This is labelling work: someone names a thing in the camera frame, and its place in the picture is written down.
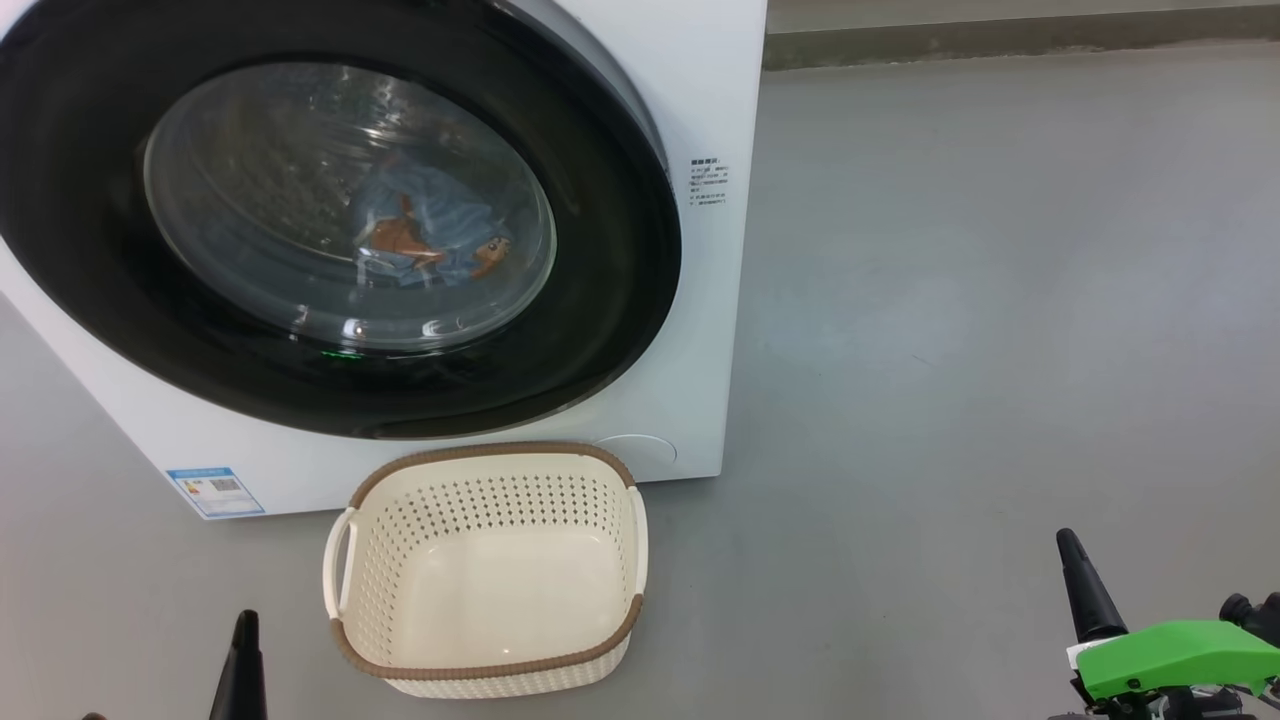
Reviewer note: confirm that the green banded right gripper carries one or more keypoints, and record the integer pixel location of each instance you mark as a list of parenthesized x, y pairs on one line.
[(1170, 655)]

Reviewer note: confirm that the blue bear print garment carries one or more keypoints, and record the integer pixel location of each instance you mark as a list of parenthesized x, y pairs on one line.
[(440, 220)]

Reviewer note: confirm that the black round washing machine door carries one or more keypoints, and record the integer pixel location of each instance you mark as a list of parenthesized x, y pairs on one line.
[(600, 300)]

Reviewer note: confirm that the cream perforated laundry basket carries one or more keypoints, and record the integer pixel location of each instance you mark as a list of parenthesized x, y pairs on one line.
[(500, 600)]

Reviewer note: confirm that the white front-load washing machine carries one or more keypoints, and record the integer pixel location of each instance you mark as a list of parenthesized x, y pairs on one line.
[(700, 300)]

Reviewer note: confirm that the blue energy label sticker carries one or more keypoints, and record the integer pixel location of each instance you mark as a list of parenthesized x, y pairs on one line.
[(215, 492)]

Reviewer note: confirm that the round filter cover panel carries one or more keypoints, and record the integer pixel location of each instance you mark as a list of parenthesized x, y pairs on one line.
[(645, 455)]

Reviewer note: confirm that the small printed text label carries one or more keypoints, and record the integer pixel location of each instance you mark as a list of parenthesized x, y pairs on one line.
[(708, 180)]

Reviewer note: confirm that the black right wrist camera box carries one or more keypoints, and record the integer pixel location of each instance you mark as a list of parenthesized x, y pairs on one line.
[(1260, 615)]

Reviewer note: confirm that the grey wall baseboard strip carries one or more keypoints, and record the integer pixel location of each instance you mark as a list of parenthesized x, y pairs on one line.
[(1000, 40)]

